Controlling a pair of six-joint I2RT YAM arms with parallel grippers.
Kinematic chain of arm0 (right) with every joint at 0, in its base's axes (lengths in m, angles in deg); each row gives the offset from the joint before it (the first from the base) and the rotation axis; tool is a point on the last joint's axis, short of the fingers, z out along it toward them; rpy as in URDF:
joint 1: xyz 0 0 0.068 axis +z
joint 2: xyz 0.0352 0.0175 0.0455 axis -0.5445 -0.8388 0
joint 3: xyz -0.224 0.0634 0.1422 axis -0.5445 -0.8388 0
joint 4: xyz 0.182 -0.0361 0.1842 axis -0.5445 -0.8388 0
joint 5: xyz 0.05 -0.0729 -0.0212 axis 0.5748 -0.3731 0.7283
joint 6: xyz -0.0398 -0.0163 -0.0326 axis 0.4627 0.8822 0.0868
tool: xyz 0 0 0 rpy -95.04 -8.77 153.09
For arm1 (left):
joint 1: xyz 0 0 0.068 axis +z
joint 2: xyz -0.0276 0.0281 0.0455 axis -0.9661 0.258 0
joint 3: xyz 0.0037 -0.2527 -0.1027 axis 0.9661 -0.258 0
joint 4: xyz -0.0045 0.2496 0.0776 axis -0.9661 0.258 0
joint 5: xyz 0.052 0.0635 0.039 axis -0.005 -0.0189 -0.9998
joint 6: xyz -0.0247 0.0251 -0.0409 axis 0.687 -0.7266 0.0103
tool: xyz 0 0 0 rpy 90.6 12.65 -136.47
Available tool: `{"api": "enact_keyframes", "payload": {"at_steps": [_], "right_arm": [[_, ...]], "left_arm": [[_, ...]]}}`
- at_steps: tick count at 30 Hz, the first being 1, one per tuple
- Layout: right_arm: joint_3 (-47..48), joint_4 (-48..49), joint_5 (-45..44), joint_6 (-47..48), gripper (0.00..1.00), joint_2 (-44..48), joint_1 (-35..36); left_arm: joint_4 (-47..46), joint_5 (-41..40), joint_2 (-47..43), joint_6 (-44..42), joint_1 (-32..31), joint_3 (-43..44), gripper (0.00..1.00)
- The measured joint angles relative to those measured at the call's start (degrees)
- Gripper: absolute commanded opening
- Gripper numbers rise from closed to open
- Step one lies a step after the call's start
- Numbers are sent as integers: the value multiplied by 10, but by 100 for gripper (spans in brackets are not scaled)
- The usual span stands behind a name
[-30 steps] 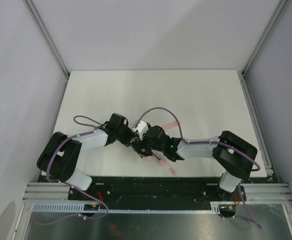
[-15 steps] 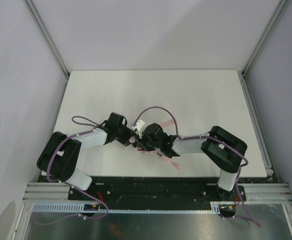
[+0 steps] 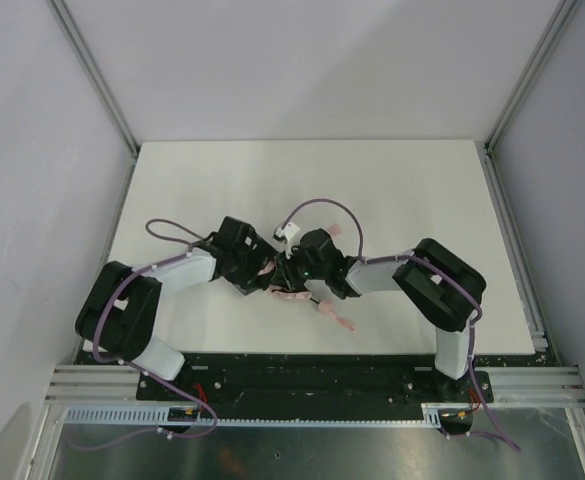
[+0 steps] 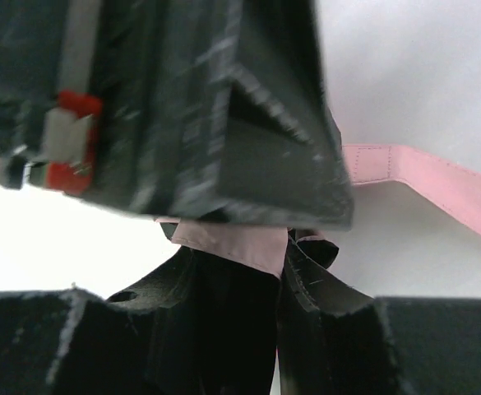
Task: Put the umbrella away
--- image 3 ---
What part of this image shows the pink folding umbrella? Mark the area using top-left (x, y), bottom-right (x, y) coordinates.
top-left (263, 224), bottom-right (358, 332)

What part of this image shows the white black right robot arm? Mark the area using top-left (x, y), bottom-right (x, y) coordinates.
top-left (271, 224), bottom-right (487, 381)

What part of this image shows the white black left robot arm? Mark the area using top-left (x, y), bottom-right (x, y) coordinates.
top-left (75, 216), bottom-right (277, 381)

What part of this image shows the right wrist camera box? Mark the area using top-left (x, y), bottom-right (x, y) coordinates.
top-left (273, 222), bottom-right (301, 256)

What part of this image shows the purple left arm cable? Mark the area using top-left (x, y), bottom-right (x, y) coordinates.
top-left (92, 218), bottom-right (213, 364)

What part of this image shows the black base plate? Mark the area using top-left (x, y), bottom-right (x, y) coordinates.
top-left (136, 353), bottom-right (494, 422)

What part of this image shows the grey slotted cable duct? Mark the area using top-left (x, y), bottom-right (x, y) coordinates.
top-left (61, 402), bottom-right (488, 431)

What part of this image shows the aluminium frame rail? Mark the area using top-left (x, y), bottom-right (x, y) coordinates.
top-left (476, 142), bottom-right (585, 408)

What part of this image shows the left corner aluminium post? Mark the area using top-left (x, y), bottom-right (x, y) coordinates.
top-left (46, 0), bottom-right (140, 159)

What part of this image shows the corner aluminium post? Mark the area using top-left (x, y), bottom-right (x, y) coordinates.
top-left (484, 0), bottom-right (582, 155)
top-left (46, 0), bottom-right (140, 159)

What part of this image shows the right corner aluminium post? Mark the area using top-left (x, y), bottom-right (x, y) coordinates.
top-left (484, 0), bottom-right (582, 155)

